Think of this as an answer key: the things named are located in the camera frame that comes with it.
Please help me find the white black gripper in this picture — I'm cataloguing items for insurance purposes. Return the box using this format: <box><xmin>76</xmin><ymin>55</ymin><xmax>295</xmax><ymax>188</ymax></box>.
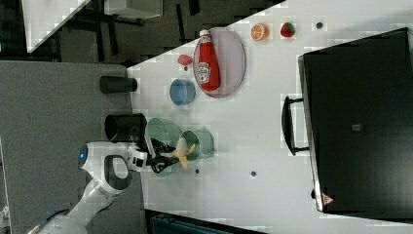
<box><xmin>127</xmin><ymin>136</ymin><xmax>179</xmax><ymax>174</ymax></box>

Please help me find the peeled yellow banana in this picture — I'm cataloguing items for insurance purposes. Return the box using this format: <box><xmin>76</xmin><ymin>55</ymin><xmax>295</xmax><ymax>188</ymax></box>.
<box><xmin>168</xmin><ymin>137</ymin><xmax>196</xmax><ymax>170</ymax></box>

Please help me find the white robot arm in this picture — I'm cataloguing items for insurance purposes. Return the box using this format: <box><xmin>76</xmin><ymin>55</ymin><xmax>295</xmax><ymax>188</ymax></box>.
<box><xmin>27</xmin><ymin>137</ymin><xmax>178</xmax><ymax>234</ymax></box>

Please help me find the green mug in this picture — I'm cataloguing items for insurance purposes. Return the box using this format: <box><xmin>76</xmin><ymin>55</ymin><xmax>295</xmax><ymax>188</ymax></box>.
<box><xmin>181</xmin><ymin>129</ymin><xmax>214</xmax><ymax>162</ymax></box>

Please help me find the green perforated colander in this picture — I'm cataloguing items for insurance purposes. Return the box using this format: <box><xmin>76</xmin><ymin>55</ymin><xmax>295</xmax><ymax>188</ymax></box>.
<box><xmin>145</xmin><ymin>118</ymin><xmax>181</xmax><ymax>177</ymax></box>

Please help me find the blue bowl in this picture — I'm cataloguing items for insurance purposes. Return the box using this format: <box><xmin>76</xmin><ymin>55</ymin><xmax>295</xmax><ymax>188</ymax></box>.
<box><xmin>169</xmin><ymin>79</ymin><xmax>196</xmax><ymax>105</ymax></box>

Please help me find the black cylinder cup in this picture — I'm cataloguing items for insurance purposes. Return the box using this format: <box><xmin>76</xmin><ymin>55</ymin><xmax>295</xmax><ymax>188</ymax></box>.
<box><xmin>99</xmin><ymin>76</ymin><xmax>137</xmax><ymax>94</ymax></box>

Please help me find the red ketchup bottle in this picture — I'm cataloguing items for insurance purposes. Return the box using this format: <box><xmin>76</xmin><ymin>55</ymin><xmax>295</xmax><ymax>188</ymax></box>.
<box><xmin>198</xmin><ymin>29</ymin><xmax>220</xmax><ymax>92</ymax></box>

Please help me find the small red toy fruit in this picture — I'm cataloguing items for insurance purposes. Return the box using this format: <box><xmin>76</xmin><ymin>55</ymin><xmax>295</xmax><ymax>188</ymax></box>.
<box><xmin>178</xmin><ymin>55</ymin><xmax>193</xmax><ymax>65</ymax></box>

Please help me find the grey oval plate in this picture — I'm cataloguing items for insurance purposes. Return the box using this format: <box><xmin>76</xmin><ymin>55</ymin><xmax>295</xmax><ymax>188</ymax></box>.
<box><xmin>202</xmin><ymin>27</ymin><xmax>245</xmax><ymax>98</ymax></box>

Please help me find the orange half slice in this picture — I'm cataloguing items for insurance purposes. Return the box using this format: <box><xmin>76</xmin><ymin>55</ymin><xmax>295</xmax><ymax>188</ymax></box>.
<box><xmin>250</xmin><ymin>23</ymin><xmax>269</xmax><ymax>41</ymax></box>

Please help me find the red toy strawberry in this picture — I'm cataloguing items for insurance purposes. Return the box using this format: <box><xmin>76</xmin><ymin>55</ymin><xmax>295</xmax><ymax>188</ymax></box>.
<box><xmin>281</xmin><ymin>22</ymin><xmax>295</xmax><ymax>38</ymax></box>

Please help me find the blue metal frame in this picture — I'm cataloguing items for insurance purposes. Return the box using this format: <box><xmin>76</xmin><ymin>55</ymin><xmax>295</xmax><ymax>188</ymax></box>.
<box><xmin>148</xmin><ymin>214</ymin><xmax>262</xmax><ymax>234</ymax></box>

